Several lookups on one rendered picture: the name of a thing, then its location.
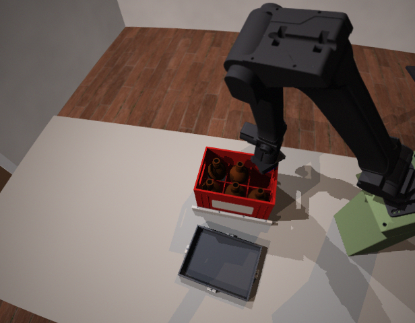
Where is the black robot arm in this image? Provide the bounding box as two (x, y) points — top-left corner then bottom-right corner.
(224, 3), (415, 217)

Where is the brown glass bottle with cream label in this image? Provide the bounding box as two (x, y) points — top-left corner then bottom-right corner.
(201, 179), (220, 193)

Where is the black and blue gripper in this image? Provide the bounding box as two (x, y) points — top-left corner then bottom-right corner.
(251, 151), (286, 174)

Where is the red crate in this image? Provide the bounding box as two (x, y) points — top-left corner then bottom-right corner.
(193, 147), (278, 220)

